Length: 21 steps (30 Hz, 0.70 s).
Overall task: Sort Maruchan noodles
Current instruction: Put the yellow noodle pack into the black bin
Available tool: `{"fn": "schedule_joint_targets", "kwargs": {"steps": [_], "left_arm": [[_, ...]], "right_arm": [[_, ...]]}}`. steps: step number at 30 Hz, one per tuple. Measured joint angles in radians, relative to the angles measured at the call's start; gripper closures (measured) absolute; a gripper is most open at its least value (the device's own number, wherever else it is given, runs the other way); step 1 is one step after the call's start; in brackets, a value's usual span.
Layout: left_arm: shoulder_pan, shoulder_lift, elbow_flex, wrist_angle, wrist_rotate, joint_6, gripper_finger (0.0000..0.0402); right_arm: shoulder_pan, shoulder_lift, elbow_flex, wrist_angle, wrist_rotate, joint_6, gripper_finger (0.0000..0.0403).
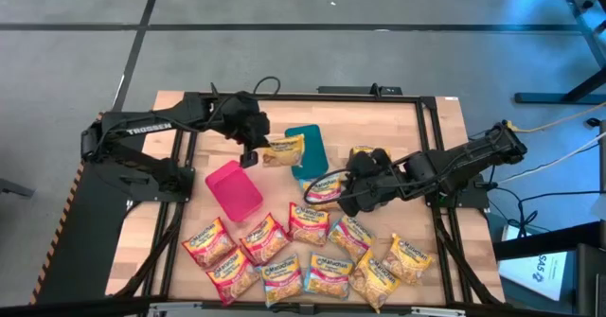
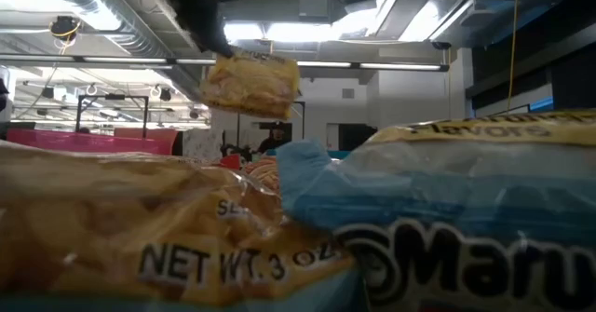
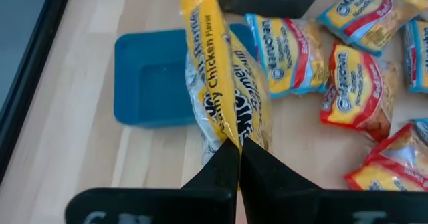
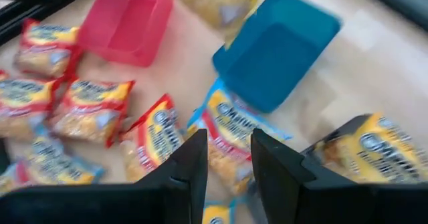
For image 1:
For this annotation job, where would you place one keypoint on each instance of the black desk foot bar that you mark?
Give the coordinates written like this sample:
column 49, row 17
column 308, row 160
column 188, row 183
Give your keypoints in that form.
column 544, row 243

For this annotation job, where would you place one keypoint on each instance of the black bracket bar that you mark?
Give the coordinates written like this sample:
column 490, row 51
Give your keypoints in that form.
column 350, row 90

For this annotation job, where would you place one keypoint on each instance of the small black adapter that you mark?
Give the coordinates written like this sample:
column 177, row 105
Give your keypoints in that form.
column 593, row 122

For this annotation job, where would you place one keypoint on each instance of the black desk leg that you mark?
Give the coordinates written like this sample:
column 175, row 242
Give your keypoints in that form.
column 558, row 98

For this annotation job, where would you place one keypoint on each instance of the pink plastic bin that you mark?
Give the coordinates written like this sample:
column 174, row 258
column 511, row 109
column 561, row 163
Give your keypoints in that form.
column 234, row 191

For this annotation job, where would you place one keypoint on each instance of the grey vertical post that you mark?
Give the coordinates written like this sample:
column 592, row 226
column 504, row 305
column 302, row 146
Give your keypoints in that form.
column 603, row 175

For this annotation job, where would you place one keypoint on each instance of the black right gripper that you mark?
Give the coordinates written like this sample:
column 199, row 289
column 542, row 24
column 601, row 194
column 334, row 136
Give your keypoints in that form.
column 371, row 180

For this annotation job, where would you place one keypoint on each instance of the black hazard-striped side platform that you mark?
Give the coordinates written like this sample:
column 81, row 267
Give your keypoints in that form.
column 80, row 241

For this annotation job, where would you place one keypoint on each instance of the teal plastic bin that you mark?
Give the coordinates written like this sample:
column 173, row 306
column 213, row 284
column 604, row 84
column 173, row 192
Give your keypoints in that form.
column 315, row 163

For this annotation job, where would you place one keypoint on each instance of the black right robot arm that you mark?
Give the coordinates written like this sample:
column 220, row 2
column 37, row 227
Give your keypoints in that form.
column 473, row 156

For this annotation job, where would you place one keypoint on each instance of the black box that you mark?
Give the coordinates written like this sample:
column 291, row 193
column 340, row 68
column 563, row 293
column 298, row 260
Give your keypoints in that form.
column 592, row 284

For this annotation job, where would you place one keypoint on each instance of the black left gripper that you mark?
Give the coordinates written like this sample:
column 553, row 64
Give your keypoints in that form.
column 246, row 120

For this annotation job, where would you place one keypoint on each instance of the silver camera mount bar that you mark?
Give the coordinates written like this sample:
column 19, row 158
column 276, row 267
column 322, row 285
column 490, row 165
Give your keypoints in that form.
column 426, row 311

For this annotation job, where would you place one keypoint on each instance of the grey furniture foot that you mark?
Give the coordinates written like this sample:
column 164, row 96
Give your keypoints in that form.
column 14, row 188

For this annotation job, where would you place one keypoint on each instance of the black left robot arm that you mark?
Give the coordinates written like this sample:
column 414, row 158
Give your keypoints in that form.
column 147, row 128

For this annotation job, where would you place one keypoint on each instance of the red Maruchan noodle pack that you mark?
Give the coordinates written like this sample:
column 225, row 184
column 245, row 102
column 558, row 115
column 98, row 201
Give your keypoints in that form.
column 264, row 239
column 208, row 243
column 308, row 224
column 233, row 276

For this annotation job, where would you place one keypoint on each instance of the blue-trimmed Maruchan noodle pack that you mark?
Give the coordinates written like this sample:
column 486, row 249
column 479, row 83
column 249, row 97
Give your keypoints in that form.
column 282, row 280
column 322, row 191
column 328, row 276

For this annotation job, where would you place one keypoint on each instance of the white printed sheet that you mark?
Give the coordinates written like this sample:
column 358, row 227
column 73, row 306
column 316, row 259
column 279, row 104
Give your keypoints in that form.
column 530, row 269

